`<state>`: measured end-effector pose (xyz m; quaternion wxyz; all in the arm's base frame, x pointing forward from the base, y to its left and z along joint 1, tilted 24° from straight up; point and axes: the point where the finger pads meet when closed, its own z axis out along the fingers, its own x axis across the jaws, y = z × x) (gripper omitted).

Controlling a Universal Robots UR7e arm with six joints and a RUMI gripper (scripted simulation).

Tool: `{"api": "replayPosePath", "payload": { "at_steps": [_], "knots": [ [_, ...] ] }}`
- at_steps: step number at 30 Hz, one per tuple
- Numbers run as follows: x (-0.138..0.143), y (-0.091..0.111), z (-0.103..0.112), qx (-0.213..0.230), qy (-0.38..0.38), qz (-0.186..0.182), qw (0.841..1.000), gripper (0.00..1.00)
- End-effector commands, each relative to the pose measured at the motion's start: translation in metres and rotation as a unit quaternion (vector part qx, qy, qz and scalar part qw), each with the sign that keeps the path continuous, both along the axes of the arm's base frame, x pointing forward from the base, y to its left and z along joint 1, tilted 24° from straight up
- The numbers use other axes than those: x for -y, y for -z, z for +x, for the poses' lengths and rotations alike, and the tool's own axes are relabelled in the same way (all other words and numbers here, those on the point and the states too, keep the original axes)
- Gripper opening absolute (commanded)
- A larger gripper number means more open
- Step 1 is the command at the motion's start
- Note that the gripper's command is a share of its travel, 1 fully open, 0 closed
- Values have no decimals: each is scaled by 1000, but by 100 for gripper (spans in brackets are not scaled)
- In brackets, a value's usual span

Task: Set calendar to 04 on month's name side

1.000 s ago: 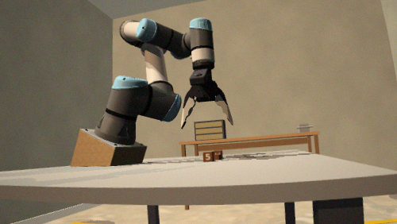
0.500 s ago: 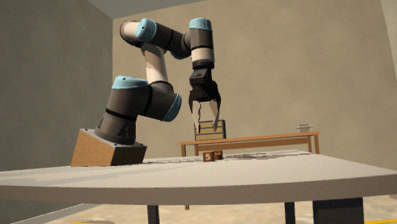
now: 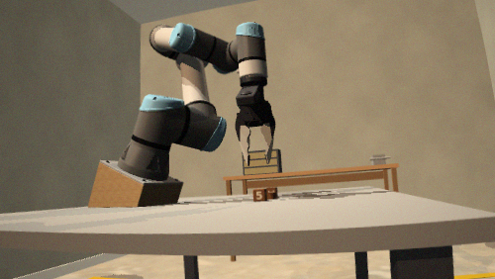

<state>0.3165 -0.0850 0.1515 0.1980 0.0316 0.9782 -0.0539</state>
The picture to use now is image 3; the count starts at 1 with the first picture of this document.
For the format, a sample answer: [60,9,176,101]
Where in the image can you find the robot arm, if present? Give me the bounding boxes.
[118,22,267,181]

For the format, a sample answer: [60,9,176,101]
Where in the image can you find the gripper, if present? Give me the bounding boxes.
[235,76,275,166]

